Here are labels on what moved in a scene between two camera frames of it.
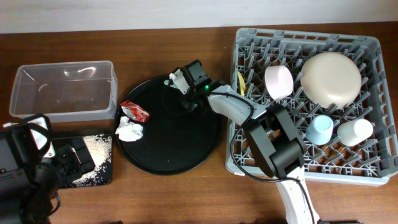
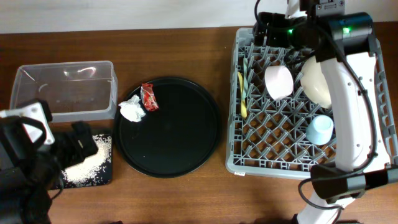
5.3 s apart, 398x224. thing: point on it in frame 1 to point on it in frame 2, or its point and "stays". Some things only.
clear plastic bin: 70,91 stays
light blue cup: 319,129 stays
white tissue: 127,130 to 132,110
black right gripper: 191,106 to 273,20
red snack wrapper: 135,111 to 148,97
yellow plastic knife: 242,83 stays
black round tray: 175,140 stays
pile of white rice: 99,147 stays
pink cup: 279,81 stays
